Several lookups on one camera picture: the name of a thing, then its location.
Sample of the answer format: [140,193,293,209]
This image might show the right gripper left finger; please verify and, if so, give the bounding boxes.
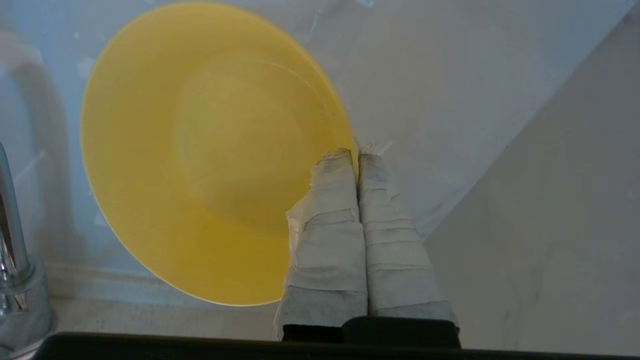
[274,148,368,341]

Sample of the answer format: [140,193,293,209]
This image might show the chrome gooseneck faucet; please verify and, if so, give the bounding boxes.
[0,142,57,358]

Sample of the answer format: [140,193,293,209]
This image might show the yellow plastic bowl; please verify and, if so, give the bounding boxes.
[80,1,359,307]

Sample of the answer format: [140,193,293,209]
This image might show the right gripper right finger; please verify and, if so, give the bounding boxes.
[358,141,461,331]

